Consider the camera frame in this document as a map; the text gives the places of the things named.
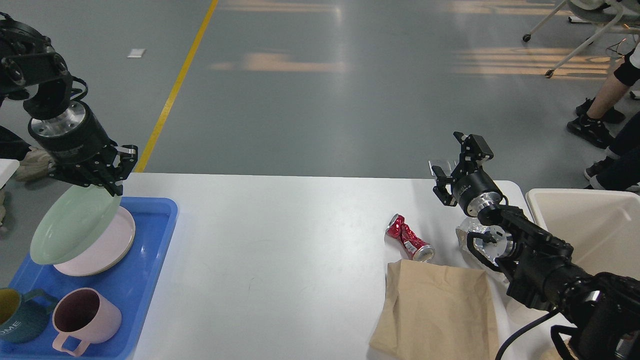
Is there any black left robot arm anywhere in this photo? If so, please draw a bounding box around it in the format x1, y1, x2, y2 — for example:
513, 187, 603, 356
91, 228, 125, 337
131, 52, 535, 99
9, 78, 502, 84
0, 13, 138, 197

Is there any beige plastic bin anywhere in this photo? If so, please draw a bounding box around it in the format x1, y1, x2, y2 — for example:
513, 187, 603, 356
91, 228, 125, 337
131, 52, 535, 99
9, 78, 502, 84
525, 189, 640, 280

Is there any pink plate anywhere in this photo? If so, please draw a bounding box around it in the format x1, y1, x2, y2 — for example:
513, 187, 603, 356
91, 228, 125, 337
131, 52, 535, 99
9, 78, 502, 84
54, 206, 137, 277

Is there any dark teal mug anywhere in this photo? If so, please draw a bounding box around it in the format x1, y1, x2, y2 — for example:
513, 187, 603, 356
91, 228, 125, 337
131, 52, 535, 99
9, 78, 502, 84
0, 287, 58, 344

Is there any white chair frame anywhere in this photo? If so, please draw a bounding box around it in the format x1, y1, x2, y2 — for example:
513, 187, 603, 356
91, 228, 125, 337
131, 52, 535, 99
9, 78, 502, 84
521, 0, 636, 79

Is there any person at left edge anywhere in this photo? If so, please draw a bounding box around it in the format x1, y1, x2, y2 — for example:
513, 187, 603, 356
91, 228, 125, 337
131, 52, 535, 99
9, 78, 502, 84
0, 126, 54, 182

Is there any pink mug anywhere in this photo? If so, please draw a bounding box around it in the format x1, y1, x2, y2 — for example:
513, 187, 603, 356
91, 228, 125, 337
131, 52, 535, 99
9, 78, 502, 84
52, 287, 122, 357

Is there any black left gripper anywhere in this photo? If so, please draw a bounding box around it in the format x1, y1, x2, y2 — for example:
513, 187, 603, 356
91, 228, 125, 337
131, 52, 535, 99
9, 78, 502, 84
27, 101, 138, 197

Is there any person in dark jeans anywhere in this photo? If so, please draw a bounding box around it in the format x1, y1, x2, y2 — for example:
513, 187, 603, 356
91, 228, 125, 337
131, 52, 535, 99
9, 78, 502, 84
585, 112, 640, 192

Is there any blue plastic tray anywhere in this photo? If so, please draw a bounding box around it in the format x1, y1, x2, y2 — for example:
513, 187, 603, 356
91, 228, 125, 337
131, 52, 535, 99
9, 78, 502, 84
9, 197, 179, 360

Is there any crushed red soda can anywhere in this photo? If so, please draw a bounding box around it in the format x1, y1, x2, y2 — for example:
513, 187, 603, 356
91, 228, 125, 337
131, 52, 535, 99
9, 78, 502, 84
385, 213, 435, 263

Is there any brown paper bag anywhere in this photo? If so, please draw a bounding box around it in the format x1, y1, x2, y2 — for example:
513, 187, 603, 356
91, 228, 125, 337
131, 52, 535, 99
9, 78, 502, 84
369, 259, 499, 360

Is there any clear plastic wrapper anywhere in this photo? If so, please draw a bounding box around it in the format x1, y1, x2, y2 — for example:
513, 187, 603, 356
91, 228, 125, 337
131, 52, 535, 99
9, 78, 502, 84
455, 217, 514, 287

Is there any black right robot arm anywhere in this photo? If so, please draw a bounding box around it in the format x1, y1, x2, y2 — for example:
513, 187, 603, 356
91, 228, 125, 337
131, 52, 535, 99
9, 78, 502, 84
431, 131, 640, 360

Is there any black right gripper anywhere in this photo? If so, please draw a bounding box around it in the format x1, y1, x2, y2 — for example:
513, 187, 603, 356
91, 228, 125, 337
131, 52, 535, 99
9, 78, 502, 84
431, 131, 505, 218

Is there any green plate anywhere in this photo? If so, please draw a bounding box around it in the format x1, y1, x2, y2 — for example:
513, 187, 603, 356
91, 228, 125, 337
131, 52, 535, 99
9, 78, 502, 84
29, 186, 122, 265

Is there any person in white shirt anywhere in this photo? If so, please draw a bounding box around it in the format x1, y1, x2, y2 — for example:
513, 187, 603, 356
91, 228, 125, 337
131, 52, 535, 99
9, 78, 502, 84
566, 45, 640, 150

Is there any white side table corner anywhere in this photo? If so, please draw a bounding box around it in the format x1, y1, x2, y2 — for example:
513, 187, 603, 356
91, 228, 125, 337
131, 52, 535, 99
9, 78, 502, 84
0, 158, 20, 189

